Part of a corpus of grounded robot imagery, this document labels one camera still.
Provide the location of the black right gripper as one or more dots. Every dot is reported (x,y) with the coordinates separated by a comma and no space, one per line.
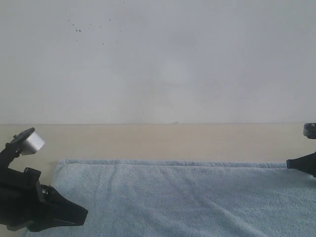
(306,164)

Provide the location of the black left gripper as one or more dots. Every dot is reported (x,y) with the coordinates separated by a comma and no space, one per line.
(49,210)

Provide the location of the light blue terry towel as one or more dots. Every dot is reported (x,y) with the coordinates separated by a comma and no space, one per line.
(158,198)

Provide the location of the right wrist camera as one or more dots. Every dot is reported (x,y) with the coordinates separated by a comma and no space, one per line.
(309,130)

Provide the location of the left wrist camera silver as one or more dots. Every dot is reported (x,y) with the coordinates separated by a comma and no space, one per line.
(28,142)

